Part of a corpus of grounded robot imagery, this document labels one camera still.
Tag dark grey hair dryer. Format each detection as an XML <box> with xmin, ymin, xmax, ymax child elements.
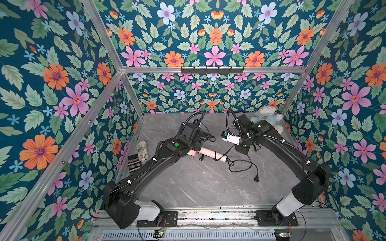
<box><xmin>201</xmin><ymin>123</ymin><xmax>216</xmax><ymax>143</ymax></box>

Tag black cord of pink dryer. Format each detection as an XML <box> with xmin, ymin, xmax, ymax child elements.
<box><xmin>212</xmin><ymin>144</ymin><xmax>260</xmax><ymax>183</ymax></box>

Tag pink hair dryer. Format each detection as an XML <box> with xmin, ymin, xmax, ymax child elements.
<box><xmin>188</xmin><ymin>148</ymin><xmax>228</xmax><ymax>162</ymax></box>

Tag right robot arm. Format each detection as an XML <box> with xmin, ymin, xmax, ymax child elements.
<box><xmin>233</xmin><ymin>114</ymin><xmax>331</xmax><ymax>224</ymax></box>

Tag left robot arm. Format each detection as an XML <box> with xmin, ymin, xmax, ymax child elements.
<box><xmin>102</xmin><ymin>119</ymin><xmax>206</xmax><ymax>229</ymax></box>

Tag white teddy bear blue shirt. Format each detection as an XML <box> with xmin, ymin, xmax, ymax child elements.
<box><xmin>250</xmin><ymin>105</ymin><xmax>284</xmax><ymax>134</ymax></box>

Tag rolled beige cloth bundle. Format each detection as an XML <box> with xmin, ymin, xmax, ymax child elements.
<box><xmin>137</xmin><ymin>140</ymin><xmax>149</xmax><ymax>164</ymax></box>

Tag black white striped sock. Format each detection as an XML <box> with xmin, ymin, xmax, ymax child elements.
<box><xmin>127</xmin><ymin>154</ymin><xmax>142</xmax><ymax>173</ymax></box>

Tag white slotted vent strip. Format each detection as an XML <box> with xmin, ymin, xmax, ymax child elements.
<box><xmin>101</xmin><ymin>230</ymin><xmax>276</xmax><ymax>241</ymax></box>

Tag small green circuit board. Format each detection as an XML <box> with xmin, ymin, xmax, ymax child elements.
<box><xmin>153</xmin><ymin>231</ymin><xmax>165</xmax><ymax>239</ymax></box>

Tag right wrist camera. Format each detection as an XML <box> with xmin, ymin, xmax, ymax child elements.
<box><xmin>221</xmin><ymin>131</ymin><xmax>241</xmax><ymax>145</ymax></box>

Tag black hook rail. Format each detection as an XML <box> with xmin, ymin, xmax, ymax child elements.
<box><xmin>180</xmin><ymin>66</ymin><xmax>244</xmax><ymax>75</ymax></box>

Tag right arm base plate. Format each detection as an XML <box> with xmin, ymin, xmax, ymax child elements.
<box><xmin>254</xmin><ymin>210</ymin><xmax>299</xmax><ymax>227</ymax></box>

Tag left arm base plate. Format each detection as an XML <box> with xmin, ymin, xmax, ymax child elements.
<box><xmin>137</xmin><ymin>211</ymin><xmax>179</xmax><ymax>228</ymax></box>

